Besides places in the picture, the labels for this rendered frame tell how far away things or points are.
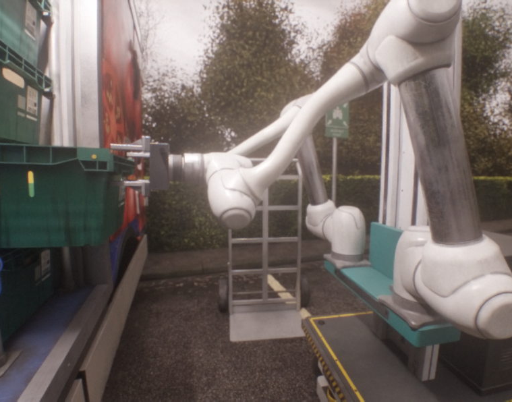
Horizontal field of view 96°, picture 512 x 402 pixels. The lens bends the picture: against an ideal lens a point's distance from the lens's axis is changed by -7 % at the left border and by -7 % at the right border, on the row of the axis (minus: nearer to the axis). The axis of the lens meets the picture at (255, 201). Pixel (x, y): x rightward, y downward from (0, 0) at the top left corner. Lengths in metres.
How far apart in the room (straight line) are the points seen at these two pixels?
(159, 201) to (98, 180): 2.63
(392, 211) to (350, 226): 0.19
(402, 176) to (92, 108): 1.31
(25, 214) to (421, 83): 0.95
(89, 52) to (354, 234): 1.34
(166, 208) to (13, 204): 2.62
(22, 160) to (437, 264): 0.99
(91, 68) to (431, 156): 1.17
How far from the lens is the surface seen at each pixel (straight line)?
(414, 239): 0.84
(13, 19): 1.11
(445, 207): 0.65
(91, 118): 1.18
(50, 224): 0.79
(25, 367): 0.86
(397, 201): 1.24
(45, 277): 1.13
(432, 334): 0.92
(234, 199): 0.57
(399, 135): 1.25
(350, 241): 1.23
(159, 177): 0.74
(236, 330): 1.96
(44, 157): 0.77
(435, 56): 0.64
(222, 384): 1.60
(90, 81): 1.21
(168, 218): 3.41
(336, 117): 3.91
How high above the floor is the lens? 1.09
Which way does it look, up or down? 6 degrees down
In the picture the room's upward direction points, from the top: straight up
